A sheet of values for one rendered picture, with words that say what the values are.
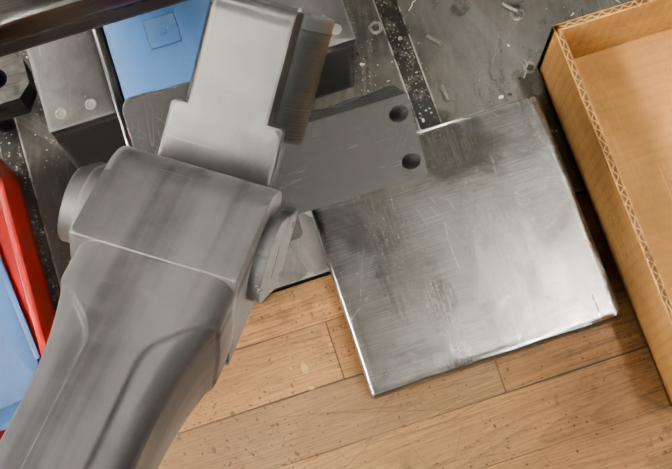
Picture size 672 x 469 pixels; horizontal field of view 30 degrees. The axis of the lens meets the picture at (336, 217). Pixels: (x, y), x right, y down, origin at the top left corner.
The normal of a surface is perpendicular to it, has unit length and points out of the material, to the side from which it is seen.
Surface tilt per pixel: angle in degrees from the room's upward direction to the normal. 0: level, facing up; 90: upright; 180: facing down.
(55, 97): 0
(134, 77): 0
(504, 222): 0
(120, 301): 26
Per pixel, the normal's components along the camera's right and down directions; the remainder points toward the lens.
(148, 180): 0.11, -0.64
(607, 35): 0.31, 0.92
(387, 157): 0.16, 0.22
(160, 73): -0.01, -0.25
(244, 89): -0.13, 0.14
